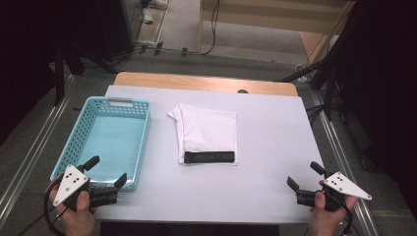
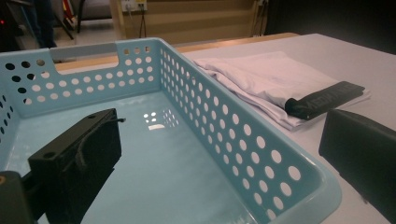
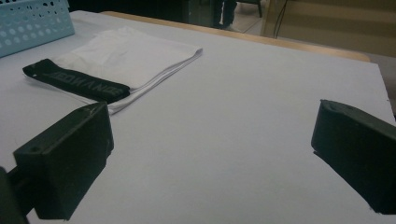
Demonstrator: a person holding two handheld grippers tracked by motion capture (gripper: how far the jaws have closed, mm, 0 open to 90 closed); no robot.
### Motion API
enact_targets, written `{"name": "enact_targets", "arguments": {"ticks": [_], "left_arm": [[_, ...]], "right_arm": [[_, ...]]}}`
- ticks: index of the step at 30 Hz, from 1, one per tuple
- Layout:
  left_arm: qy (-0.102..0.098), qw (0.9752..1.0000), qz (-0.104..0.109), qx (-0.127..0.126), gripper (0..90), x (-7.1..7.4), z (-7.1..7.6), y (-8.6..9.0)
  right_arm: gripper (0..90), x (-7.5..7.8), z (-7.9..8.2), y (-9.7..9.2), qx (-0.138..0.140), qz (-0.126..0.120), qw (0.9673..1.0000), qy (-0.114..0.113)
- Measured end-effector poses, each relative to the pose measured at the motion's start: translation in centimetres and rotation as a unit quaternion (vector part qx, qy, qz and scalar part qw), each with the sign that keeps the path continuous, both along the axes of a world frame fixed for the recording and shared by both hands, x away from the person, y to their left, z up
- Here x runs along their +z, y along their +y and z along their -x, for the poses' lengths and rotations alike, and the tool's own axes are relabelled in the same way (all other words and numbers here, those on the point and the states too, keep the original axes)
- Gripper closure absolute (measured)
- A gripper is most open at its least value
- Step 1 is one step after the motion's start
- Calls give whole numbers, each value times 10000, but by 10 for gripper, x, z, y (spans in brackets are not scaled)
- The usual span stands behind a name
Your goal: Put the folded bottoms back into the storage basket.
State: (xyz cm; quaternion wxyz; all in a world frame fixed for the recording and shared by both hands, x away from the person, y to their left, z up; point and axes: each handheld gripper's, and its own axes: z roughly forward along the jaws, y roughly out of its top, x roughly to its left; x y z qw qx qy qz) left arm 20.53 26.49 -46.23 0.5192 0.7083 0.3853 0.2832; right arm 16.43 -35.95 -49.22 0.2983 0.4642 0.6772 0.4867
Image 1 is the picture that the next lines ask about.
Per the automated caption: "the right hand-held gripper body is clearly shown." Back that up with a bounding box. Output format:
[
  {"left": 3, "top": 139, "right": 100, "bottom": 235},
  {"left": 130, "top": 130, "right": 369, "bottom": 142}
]
[{"left": 295, "top": 171, "right": 373, "bottom": 212}]

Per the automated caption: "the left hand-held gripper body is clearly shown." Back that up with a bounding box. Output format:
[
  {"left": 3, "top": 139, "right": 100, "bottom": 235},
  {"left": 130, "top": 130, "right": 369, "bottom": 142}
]
[{"left": 53, "top": 164, "right": 119, "bottom": 212}]

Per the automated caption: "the person's left hand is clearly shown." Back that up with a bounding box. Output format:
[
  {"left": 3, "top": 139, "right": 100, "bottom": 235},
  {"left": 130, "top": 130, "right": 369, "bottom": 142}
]
[{"left": 48, "top": 183, "right": 98, "bottom": 236}]

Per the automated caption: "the person's right hand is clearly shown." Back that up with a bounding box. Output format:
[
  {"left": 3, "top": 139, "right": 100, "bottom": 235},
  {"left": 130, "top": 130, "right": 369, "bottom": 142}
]
[{"left": 309, "top": 180, "right": 360, "bottom": 236}]

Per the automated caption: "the light blue plastic basket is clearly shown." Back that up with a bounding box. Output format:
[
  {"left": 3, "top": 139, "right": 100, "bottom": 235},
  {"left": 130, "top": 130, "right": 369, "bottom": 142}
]
[{"left": 49, "top": 95, "right": 152, "bottom": 193}]

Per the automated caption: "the white table cover sheet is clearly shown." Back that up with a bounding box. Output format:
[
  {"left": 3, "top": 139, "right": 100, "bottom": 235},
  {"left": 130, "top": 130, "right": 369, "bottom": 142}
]
[{"left": 92, "top": 85, "right": 326, "bottom": 225}]

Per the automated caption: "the black tripod stand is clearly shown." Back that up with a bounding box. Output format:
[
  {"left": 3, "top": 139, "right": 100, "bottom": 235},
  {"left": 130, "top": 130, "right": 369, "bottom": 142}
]
[{"left": 277, "top": 57, "right": 340, "bottom": 122}]

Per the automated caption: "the folded white garment, black band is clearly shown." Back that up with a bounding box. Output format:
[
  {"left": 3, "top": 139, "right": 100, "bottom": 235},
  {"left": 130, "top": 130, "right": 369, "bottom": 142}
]
[{"left": 166, "top": 102, "right": 239, "bottom": 166}]

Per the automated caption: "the black curtain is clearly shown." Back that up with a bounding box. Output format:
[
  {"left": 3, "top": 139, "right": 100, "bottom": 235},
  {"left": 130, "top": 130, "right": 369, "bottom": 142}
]
[
  {"left": 323, "top": 0, "right": 417, "bottom": 214},
  {"left": 0, "top": 0, "right": 134, "bottom": 147}
]

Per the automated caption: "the wooden table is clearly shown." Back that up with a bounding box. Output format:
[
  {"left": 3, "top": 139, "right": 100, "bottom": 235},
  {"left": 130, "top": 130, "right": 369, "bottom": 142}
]
[{"left": 112, "top": 71, "right": 299, "bottom": 97}]

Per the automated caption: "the light wooden furniture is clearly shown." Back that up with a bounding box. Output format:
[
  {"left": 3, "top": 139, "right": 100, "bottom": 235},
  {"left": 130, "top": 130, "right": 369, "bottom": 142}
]
[{"left": 197, "top": 0, "right": 356, "bottom": 64}]

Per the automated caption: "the metal floor rail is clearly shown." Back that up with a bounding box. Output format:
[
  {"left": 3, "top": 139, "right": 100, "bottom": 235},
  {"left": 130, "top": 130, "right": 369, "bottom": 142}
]
[
  {"left": 0, "top": 74, "right": 79, "bottom": 228},
  {"left": 309, "top": 88, "right": 382, "bottom": 236}
]

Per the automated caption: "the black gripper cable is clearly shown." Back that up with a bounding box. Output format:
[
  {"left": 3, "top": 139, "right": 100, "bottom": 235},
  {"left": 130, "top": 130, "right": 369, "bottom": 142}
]
[
  {"left": 43, "top": 176, "right": 68, "bottom": 236},
  {"left": 339, "top": 201, "right": 354, "bottom": 236}
]

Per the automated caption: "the thin dark cable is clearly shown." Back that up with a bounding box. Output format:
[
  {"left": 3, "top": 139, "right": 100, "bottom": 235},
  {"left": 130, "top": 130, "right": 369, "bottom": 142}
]
[{"left": 305, "top": 2, "right": 356, "bottom": 66}]

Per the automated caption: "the black floor cable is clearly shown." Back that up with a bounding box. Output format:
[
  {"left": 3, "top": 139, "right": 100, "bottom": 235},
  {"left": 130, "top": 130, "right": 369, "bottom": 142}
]
[{"left": 183, "top": 0, "right": 221, "bottom": 57}]

